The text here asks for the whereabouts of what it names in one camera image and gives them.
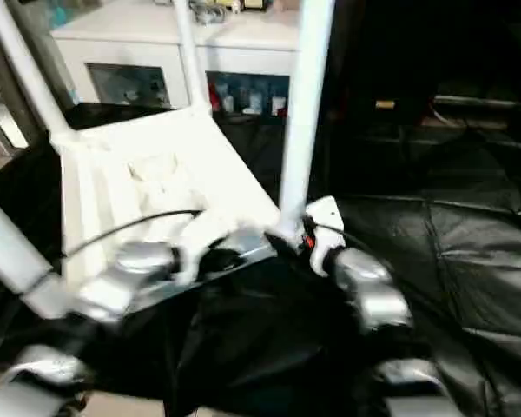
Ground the white plastic table top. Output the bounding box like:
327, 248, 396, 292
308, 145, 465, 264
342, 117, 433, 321
47, 103, 287, 321

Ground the black table mat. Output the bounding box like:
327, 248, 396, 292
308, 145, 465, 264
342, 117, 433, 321
0, 99, 521, 417

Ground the black low side table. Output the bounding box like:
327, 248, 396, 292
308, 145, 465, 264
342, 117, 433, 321
432, 95, 521, 129

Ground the white glass-door cabinet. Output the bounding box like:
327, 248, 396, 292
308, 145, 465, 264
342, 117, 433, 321
50, 0, 305, 116

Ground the dark grey crumpled bundle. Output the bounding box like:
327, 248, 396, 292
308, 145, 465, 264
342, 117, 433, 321
190, 2, 227, 25

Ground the grey curtain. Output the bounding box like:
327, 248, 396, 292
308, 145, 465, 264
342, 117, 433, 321
0, 0, 77, 149

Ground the teal white plastic package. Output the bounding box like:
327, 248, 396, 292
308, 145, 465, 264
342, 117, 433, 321
43, 0, 77, 31

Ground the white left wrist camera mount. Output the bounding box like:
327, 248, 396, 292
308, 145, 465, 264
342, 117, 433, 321
173, 212, 244, 283

